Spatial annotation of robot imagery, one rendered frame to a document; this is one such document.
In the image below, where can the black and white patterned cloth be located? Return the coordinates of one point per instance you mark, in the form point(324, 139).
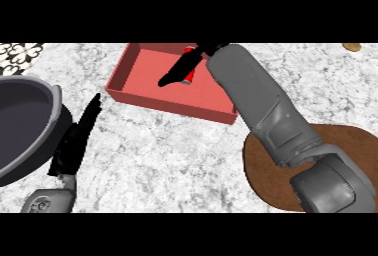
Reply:
point(16, 55)

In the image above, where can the brown wooden cutting board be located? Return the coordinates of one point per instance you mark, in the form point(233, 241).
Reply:
point(267, 180)

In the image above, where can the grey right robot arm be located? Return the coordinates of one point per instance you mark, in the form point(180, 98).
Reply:
point(274, 126)

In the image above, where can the tan round object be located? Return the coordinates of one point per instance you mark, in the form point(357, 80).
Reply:
point(351, 47)

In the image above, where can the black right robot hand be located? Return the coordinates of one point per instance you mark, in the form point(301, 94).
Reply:
point(183, 68)

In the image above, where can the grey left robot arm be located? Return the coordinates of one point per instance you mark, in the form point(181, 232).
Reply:
point(51, 196)

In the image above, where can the red can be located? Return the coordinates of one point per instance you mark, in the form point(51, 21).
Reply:
point(189, 77)

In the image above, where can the grey pot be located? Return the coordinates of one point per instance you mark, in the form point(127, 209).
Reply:
point(22, 123)

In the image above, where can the red cardboard box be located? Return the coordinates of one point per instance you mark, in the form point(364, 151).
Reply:
point(196, 90)

